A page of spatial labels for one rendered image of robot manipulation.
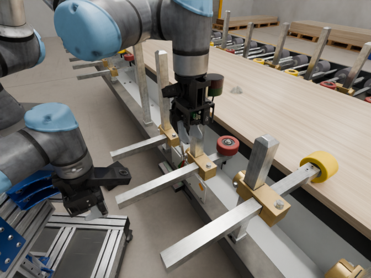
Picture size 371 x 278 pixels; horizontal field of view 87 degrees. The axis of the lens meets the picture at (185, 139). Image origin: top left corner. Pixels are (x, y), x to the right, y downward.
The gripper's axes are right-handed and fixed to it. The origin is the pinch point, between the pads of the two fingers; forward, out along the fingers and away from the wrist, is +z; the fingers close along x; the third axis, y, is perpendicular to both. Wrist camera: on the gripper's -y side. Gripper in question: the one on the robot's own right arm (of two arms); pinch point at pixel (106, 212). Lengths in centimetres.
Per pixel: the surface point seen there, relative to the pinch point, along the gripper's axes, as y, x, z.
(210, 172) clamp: -33.9, 4.9, -2.9
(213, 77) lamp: -38, -3, -32
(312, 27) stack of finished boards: -650, -330, 48
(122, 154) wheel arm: -11.4, -23.6, 0.8
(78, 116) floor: 4, -220, 82
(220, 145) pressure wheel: -41.2, 0.2, -8.1
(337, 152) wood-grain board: -74, 23, -8
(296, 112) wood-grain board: -86, -1, -8
